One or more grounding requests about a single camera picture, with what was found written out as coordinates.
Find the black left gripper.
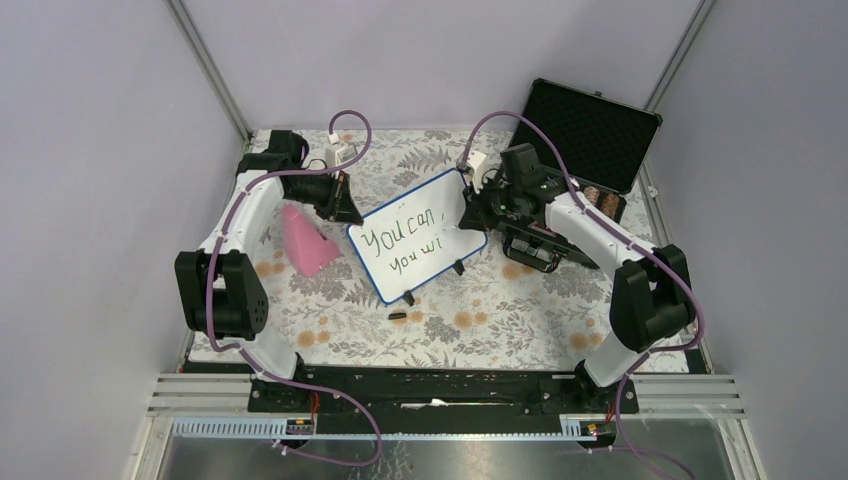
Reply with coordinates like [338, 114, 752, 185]
[286, 167, 363, 225]

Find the floral patterned table mat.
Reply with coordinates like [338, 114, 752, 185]
[188, 128, 690, 372]

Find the black poker chip case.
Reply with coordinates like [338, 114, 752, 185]
[493, 78, 664, 274]

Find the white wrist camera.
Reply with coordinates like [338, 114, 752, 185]
[457, 150, 489, 191]
[324, 133, 358, 168]

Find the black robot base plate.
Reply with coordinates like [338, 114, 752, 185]
[248, 365, 639, 435]

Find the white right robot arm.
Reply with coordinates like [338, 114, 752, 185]
[458, 144, 703, 412]

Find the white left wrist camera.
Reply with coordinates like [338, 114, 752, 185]
[324, 133, 358, 168]

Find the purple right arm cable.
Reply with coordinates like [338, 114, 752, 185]
[458, 111, 705, 480]

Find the right base wiring connector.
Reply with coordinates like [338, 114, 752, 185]
[581, 400, 618, 447]

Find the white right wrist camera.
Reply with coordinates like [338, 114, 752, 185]
[457, 150, 489, 191]

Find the blue framed whiteboard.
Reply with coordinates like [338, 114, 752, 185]
[347, 169, 488, 305]

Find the base wiring connector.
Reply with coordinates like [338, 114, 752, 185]
[581, 400, 618, 447]
[285, 392, 321, 445]

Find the pink triangular box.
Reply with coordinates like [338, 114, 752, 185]
[282, 205, 341, 277]

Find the left base wiring connector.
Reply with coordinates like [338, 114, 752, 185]
[285, 392, 321, 445]

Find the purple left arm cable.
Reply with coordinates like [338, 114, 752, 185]
[203, 109, 386, 468]

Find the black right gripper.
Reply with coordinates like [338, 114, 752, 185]
[460, 175, 522, 233]

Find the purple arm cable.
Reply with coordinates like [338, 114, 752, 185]
[458, 111, 705, 480]
[203, 109, 386, 468]

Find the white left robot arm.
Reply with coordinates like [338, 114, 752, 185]
[174, 130, 364, 411]

